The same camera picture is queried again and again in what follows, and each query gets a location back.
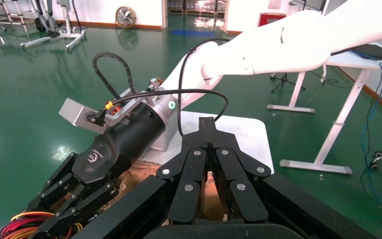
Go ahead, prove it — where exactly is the thin black camera cable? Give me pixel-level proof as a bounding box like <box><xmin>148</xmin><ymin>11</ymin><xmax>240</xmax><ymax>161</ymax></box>
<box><xmin>87</xmin><ymin>38</ymin><xmax>231</xmax><ymax>137</ymax></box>

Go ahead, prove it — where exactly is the black tripod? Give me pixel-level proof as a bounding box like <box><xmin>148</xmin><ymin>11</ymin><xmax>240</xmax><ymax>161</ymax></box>
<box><xmin>270</xmin><ymin>72</ymin><xmax>306</xmax><ymax>94</ymax></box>

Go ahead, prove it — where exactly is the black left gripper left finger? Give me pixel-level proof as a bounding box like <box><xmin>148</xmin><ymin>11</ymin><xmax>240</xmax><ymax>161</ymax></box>
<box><xmin>156</xmin><ymin>117</ymin><xmax>212</xmax><ymax>225</ymax></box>

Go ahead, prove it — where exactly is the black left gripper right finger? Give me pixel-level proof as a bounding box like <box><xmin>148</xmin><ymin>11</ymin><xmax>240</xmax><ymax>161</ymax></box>
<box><xmin>210</xmin><ymin>117</ymin><xmax>274</xmax><ymax>224</ymax></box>

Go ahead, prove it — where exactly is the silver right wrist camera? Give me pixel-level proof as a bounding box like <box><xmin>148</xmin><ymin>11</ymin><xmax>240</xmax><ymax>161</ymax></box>
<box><xmin>58</xmin><ymin>87</ymin><xmax>155</xmax><ymax>135</ymax></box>

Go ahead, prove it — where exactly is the blue hanging cable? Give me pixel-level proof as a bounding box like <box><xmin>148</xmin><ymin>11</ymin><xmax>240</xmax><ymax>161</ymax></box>
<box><xmin>349</xmin><ymin>49</ymin><xmax>382</xmax><ymax>232</ymax></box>

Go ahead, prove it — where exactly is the brown cardboard divider box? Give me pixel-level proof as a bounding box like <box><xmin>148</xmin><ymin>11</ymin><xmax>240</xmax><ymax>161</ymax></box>
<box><xmin>98</xmin><ymin>160</ymin><xmax>228</xmax><ymax>222</ymax></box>

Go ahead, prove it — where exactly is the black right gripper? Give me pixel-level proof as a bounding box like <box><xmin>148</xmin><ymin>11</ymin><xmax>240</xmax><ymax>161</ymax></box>
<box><xmin>28</xmin><ymin>108</ymin><xmax>168</xmax><ymax>239</ymax></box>

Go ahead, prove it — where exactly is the white desk with legs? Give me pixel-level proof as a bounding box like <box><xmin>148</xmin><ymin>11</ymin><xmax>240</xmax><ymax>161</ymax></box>
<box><xmin>266</xmin><ymin>43</ymin><xmax>382</xmax><ymax>175</ymax></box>

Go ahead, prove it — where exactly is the yellow floor fan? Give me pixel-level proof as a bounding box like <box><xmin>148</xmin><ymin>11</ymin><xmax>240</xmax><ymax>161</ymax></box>
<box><xmin>115</xmin><ymin>6</ymin><xmax>137</xmax><ymax>30</ymax></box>

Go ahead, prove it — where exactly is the red wall cabinet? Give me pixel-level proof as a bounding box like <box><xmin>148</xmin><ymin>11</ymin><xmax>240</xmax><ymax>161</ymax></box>
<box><xmin>258</xmin><ymin>12</ymin><xmax>287</xmax><ymax>28</ymax></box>

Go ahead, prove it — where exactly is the white rolling stand base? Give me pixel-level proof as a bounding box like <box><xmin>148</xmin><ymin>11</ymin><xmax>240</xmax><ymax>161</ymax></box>
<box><xmin>19</xmin><ymin>0</ymin><xmax>86</xmax><ymax>52</ymax></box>

